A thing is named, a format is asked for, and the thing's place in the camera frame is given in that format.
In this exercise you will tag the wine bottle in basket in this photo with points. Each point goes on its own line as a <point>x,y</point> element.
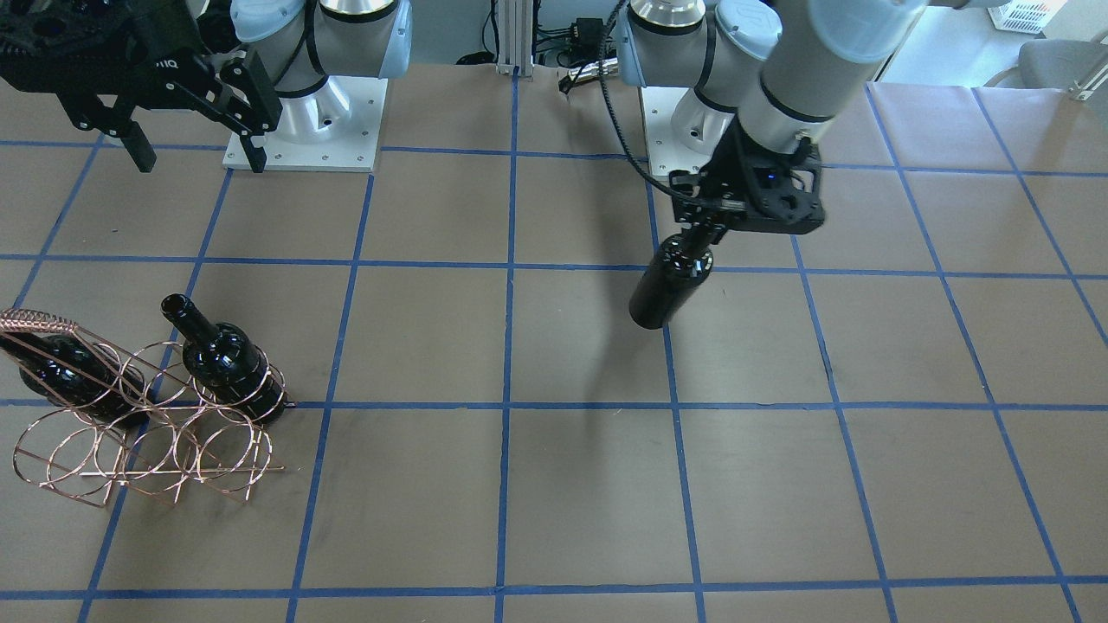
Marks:
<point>68,374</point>
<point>223,360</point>

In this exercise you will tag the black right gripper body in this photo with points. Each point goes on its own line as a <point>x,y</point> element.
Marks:
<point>161,43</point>

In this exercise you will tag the wine bottle in basket far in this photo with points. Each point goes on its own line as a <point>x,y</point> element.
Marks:
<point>68,374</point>

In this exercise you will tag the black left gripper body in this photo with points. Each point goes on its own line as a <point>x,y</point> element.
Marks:
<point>725,176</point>

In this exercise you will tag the wine bottle in basket near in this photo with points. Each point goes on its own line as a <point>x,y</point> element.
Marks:
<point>223,360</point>

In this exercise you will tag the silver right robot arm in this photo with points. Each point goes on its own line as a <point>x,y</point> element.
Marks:
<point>302,43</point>

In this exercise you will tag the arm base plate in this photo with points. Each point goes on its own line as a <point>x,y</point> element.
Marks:
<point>334,129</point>
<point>681,131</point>

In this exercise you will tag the dark glass wine bottle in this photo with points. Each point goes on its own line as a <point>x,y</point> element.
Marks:
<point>681,263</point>

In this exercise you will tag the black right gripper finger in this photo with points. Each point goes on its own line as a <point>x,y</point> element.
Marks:
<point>232,89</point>
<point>87,112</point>

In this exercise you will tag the copper wire wine basket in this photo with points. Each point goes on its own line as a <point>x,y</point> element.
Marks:
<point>153,428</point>

